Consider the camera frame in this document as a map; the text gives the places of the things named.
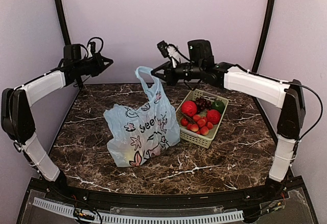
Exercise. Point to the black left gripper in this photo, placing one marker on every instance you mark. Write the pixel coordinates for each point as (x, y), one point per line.
(100, 65)

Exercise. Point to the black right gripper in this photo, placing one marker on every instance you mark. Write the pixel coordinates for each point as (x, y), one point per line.
(168, 76)

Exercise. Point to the light blue printed plastic bag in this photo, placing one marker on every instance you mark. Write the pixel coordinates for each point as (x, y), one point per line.
(157, 114)

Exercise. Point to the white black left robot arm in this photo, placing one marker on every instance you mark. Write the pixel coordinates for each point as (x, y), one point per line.
(17, 120)

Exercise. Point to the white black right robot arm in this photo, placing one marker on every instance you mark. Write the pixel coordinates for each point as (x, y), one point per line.
(240, 156)

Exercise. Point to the large red fruit left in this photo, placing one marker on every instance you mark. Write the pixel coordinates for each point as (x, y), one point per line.
(189, 108)

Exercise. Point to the large red fruit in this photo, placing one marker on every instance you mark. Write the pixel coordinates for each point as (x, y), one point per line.
(213, 116)
(189, 108)

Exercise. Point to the large red fruit right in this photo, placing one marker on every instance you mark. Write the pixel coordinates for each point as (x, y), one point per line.
(213, 116)

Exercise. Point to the fruits inside the bag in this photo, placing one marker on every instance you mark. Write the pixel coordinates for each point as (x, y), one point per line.
(139, 148)

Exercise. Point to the dark purple grape bunch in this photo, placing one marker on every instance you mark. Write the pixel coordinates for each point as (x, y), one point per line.
(202, 104)

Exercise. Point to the pale green perforated basket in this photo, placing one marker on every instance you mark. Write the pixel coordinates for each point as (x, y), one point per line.
(203, 141)

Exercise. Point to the bunch of small peaches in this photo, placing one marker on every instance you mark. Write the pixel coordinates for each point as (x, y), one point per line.
(198, 124)

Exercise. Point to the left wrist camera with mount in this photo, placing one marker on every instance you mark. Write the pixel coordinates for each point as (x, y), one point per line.
(91, 47)

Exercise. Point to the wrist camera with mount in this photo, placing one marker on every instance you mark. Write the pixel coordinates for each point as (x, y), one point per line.
(172, 52)
(91, 47)

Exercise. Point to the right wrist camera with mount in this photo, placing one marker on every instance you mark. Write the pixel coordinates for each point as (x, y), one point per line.
(172, 52)

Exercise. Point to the black left corner frame post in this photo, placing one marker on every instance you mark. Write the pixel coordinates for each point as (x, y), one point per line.
(62, 22)

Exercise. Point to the black corner frame post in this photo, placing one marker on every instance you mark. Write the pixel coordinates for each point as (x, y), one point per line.
(62, 22)
(263, 36)

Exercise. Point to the black right corner frame post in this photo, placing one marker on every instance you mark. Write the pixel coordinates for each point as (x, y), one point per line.
(263, 36)

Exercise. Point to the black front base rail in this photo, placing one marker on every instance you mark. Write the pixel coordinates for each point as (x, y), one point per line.
(291, 204)

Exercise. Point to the white slotted cable duct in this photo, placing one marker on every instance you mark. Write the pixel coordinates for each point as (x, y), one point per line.
(136, 216)

